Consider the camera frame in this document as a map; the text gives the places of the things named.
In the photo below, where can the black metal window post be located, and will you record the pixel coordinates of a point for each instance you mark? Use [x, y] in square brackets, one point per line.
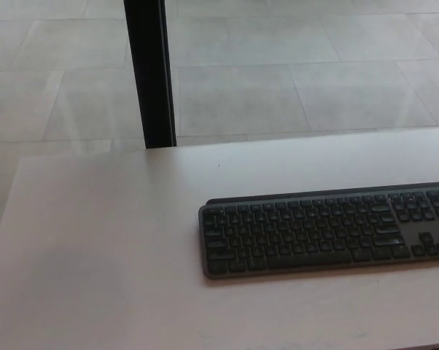
[150, 73]

